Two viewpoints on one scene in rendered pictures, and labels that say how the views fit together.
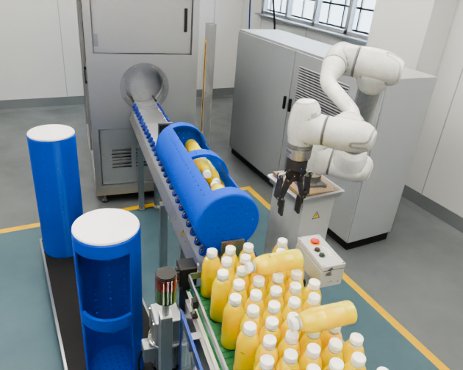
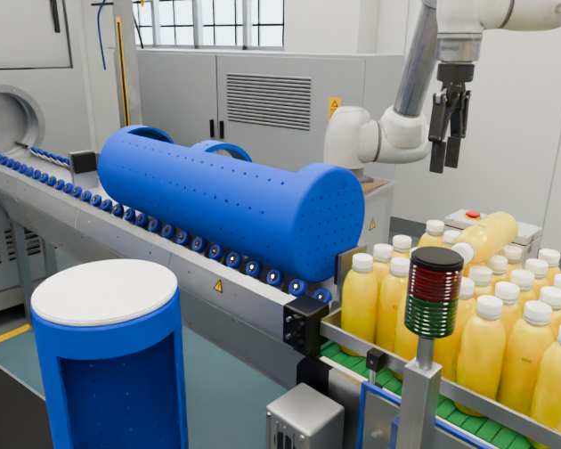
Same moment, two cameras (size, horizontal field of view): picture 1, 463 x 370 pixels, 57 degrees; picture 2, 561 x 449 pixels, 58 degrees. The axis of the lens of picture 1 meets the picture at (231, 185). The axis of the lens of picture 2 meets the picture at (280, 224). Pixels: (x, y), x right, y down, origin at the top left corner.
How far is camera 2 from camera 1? 95 cm
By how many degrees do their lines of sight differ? 24
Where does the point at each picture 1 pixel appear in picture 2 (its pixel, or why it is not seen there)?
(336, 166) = (391, 142)
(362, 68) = not seen: outside the picture
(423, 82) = (394, 61)
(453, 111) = not seen: hidden behind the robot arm
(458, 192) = (433, 200)
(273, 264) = (495, 237)
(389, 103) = (369, 88)
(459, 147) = not seen: hidden behind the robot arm
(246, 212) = (352, 201)
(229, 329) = (491, 370)
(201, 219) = (298, 222)
